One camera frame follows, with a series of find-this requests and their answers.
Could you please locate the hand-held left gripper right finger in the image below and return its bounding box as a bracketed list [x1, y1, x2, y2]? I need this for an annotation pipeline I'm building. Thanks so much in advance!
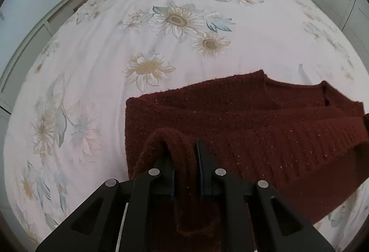
[196, 141, 336, 252]

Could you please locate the dark red knitted sweater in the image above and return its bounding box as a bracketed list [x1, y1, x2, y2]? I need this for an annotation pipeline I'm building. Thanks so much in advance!
[125, 69, 369, 252]

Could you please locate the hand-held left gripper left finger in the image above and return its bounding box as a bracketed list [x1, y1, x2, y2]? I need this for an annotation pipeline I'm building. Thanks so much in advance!
[35, 151, 176, 252]

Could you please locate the floral bedsheet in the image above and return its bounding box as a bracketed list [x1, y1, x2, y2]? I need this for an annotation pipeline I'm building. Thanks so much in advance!
[3, 0, 365, 252]

